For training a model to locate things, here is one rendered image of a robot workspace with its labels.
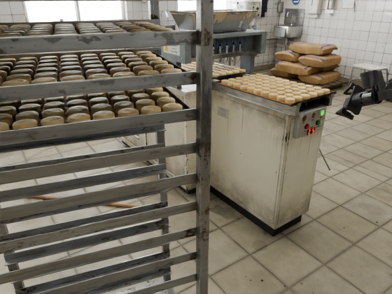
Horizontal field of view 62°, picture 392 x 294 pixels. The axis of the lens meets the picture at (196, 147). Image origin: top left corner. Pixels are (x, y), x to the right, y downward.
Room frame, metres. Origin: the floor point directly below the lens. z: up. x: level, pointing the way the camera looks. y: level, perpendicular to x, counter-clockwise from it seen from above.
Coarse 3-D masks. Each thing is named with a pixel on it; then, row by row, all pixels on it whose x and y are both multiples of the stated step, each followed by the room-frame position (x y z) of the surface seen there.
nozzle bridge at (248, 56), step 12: (216, 36) 2.22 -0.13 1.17; (228, 36) 2.28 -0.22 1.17; (240, 36) 2.46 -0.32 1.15; (252, 36) 2.53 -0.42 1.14; (264, 36) 2.48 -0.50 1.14; (168, 48) 2.24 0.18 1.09; (180, 48) 2.12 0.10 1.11; (192, 48) 2.21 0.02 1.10; (252, 48) 2.53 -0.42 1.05; (264, 48) 2.49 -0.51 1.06; (180, 60) 2.12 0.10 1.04; (192, 60) 2.15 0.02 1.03; (240, 60) 2.65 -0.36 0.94; (252, 60) 2.57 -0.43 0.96; (252, 72) 2.57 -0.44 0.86
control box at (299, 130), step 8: (304, 112) 1.68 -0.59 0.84; (312, 112) 1.69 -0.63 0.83; (320, 112) 1.74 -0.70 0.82; (296, 120) 1.64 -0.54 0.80; (312, 120) 1.70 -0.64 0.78; (320, 120) 1.75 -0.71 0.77; (296, 128) 1.64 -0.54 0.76; (304, 128) 1.66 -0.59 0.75; (312, 128) 1.70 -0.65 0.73; (320, 128) 1.75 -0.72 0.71; (296, 136) 1.63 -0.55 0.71
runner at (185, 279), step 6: (186, 276) 0.75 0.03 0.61; (192, 276) 0.76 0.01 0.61; (162, 282) 0.73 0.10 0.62; (168, 282) 0.73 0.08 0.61; (174, 282) 0.74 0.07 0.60; (180, 282) 0.74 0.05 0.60; (186, 282) 0.75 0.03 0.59; (144, 288) 0.71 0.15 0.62; (150, 288) 0.71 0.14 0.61; (156, 288) 0.72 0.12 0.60; (162, 288) 0.72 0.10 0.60; (168, 288) 0.73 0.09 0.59
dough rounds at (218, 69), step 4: (184, 64) 2.63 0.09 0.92; (188, 64) 2.60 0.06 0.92; (192, 64) 2.61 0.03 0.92; (216, 64) 2.60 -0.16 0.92; (220, 64) 2.60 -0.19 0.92; (184, 68) 2.44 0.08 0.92; (188, 68) 2.47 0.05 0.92; (192, 68) 2.46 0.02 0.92; (212, 68) 2.44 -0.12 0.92; (216, 68) 2.45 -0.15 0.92; (220, 68) 2.47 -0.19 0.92; (224, 68) 2.44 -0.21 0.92; (228, 68) 2.44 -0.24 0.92; (232, 68) 2.46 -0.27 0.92; (236, 68) 2.44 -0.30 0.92; (212, 72) 2.30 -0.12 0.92; (216, 72) 2.31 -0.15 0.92; (220, 72) 2.30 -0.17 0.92; (224, 72) 2.30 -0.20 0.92; (228, 72) 2.30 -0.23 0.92; (232, 72) 2.31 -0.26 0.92; (236, 72) 2.33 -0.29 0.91; (212, 76) 2.24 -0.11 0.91
